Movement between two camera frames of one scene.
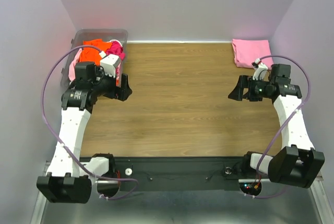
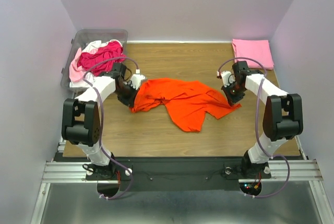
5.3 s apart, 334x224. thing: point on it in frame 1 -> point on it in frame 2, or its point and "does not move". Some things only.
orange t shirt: (91, 55) -> (185, 102)
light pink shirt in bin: (72, 71) does not move
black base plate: (180, 173) does not move
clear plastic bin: (106, 35) does not move
